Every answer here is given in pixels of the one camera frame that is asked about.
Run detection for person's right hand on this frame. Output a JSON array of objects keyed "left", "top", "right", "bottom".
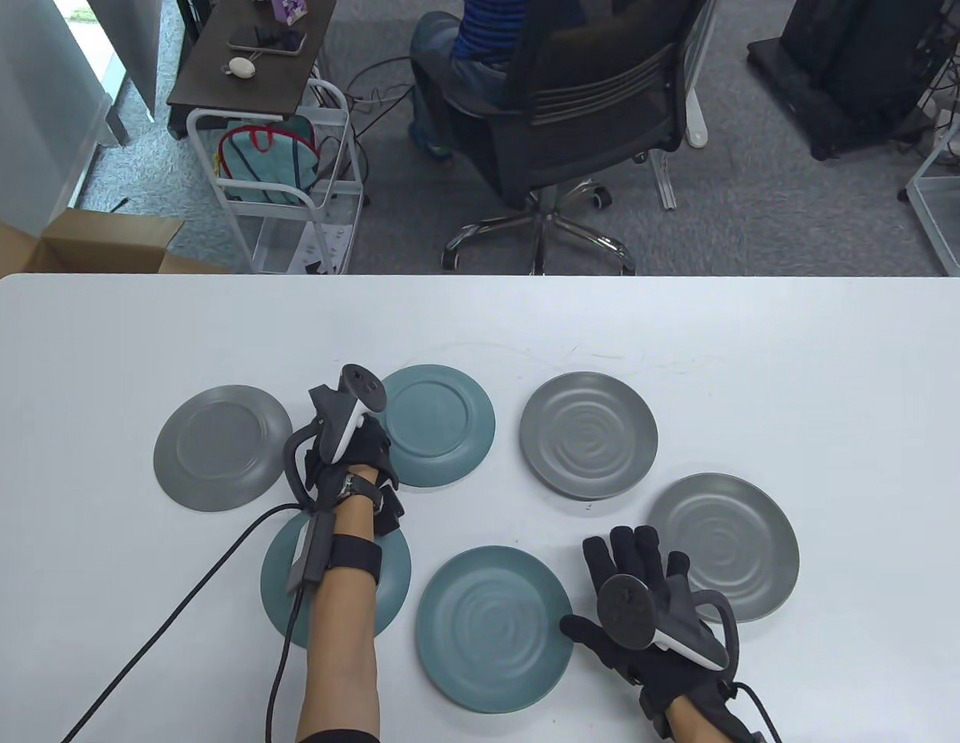
[{"left": 560, "top": 526, "right": 740, "bottom": 724}]

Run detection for person's left hand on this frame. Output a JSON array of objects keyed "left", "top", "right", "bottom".
[{"left": 303, "top": 414, "right": 403, "bottom": 508}]

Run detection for teal plate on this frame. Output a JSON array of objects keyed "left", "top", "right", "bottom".
[
  {"left": 416, "top": 546, "right": 576, "bottom": 714},
  {"left": 375, "top": 365, "right": 496, "bottom": 488},
  {"left": 260, "top": 503, "right": 413, "bottom": 651}
]

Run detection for grey plate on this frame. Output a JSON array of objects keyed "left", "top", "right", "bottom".
[
  {"left": 519, "top": 372, "right": 659, "bottom": 501},
  {"left": 646, "top": 473, "right": 801, "bottom": 624},
  {"left": 153, "top": 385, "right": 294, "bottom": 513}
]

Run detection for black forearm battery box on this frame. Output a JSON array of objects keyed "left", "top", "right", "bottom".
[{"left": 285, "top": 512, "right": 335, "bottom": 595}]

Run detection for person's left forearm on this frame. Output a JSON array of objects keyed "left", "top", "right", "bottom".
[{"left": 294, "top": 464, "right": 384, "bottom": 743}]

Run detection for grey and white controller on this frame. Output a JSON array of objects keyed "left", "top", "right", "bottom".
[
  {"left": 283, "top": 364, "right": 388, "bottom": 512},
  {"left": 596, "top": 574, "right": 740, "bottom": 674}
]

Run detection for white metal cart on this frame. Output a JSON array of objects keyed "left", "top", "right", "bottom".
[{"left": 187, "top": 77, "right": 370, "bottom": 276}]

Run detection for teal bag with red trim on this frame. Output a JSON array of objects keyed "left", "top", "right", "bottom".
[{"left": 218, "top": 116, "right": 320, "bottom": 207}]

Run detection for cardboard box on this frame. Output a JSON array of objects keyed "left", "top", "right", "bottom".
[{"left": 0, "top": 207, "right": 233, "bottom": 304}]

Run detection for dark brown side table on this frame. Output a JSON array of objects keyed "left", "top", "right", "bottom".
[{"left": 167, "top": 0, "right": 338, "bottom": 142}]

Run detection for black office chair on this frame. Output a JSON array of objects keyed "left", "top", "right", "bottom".
[{"left": 440, "top": 0, "right": 717, "bottom": 276}]

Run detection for white desk leg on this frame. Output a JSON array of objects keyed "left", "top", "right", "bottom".
[{"left": 684, "top": 0, "right": 719, "bottom": 148}]

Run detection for grey partition panel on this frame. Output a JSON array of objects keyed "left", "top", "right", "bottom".
[{"left": 87, "top": 0, "right": 165, "bottom": 121}]

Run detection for black equipment case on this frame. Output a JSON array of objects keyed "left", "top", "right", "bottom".
[{"left": 747, "top": 0, "right": 960, "bottom": 161}]

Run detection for black wrist strap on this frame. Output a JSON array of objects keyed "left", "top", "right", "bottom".
[{"left": 333, "top": 474, "right": 382, "bottom": 505}]

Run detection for black cable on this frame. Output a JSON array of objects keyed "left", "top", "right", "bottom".
[
  {"left": 60, "top": 503, "right": 310, "bottom": 743},
  {"left": 735, "top": 681, "right": 787, "bottom": 743}
]

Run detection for black forearm strap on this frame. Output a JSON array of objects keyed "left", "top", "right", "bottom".
[{"left": 325, "top": 538, "right": 384, "bottom": 581}]

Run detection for silver metal rail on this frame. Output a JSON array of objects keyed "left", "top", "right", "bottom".
[{"left": 650, "top": 149, "right": 678, "bottom": 211}]

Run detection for black floor cables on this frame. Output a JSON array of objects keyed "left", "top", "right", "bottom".
[{"left": 345, "top": 56, "right": 416, "bottom": 144}]

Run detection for white wire basket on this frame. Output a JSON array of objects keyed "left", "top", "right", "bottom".
[{"left": 904, "top": 97, "right": 960, "bottom": 277}]

